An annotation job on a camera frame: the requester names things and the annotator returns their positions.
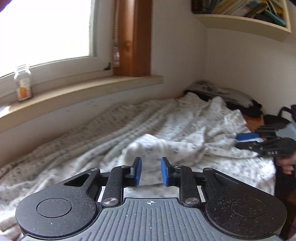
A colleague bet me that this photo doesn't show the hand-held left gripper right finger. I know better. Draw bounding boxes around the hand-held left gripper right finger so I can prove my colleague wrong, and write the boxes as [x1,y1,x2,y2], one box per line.
[161,157,238,207]

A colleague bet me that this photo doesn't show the beige window sill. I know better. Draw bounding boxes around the beige window sill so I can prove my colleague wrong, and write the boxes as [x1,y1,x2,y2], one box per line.
[0,75,163,133]

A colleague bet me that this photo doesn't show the clear bottle with orange label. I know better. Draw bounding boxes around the clear bottle with orange label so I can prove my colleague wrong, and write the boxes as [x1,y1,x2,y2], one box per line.
[14,64,32,101]

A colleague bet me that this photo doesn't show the black folded garment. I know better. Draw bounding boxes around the black folded garment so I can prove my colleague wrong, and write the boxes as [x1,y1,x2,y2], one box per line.
[184,89,263,117]

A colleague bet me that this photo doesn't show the white patterned pajama garment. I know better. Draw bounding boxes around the white patterned pajama garment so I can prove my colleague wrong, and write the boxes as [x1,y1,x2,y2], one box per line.
[0,93,277,241]

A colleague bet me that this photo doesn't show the black bag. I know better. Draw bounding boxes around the black bag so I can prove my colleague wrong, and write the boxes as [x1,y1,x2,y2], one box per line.
[264,107,296,130]

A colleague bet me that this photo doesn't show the wooden window trim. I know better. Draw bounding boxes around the wooden window trim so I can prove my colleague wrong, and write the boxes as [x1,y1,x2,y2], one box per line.
[113,0,153,77]

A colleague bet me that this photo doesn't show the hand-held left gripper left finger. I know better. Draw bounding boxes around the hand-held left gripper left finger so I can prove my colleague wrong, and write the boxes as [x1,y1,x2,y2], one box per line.
[63,157,142,207]

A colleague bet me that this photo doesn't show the beige wall shelf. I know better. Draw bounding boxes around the beige wall shelf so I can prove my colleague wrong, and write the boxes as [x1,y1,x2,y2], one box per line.
[192,0,293,42]

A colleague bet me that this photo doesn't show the person's right hand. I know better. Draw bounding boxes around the person's right hand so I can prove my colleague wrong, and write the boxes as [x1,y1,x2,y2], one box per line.
[275,155,296,175]

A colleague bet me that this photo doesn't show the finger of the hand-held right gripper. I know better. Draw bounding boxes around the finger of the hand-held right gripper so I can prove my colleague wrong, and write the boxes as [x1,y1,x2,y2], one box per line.
[236,122,287,141]
[236,138,278,153]

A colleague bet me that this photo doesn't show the clear plastic blind cord pull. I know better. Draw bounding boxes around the clear plastic blind cord pull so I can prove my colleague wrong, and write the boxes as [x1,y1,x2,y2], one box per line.
[112,45,121,67]

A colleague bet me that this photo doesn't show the row of books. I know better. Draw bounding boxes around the row of books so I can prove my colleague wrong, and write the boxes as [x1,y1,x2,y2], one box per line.
[192,0,286,27]

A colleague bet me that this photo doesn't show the blind bead chain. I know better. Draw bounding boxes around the blind bead chain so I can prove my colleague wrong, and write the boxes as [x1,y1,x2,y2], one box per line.
[112,0,121,47]

